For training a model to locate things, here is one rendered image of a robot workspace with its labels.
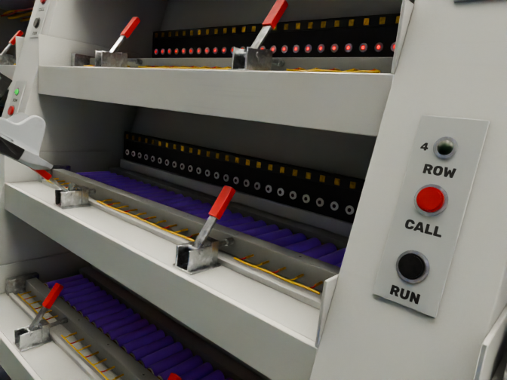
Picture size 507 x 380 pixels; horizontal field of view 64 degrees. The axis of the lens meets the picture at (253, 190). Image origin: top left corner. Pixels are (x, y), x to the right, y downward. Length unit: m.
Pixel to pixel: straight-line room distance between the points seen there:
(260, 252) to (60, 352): 0.34
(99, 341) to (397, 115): 0.48
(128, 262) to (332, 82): 0.28
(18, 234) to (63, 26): 0.36
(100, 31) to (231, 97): 0.47
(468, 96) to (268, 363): 0.24
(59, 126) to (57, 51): 0.13
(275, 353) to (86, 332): 0.37
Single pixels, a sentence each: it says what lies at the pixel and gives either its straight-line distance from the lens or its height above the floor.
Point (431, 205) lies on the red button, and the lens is 0.27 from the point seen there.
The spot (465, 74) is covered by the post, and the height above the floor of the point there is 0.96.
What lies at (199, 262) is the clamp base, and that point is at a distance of 0.40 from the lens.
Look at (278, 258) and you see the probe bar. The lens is 0.40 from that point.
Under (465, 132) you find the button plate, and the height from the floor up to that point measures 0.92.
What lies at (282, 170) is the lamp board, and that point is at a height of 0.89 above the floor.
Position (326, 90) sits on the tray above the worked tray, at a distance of 0.34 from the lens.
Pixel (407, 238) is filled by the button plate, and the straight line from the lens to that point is 0.28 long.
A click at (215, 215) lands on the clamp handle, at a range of 0.40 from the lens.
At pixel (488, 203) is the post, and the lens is 0.27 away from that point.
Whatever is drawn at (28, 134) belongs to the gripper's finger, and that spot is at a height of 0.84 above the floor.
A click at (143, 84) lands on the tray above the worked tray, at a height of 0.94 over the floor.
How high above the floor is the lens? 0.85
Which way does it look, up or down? 1 degrees up
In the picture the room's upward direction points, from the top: 16 degrees clockwise
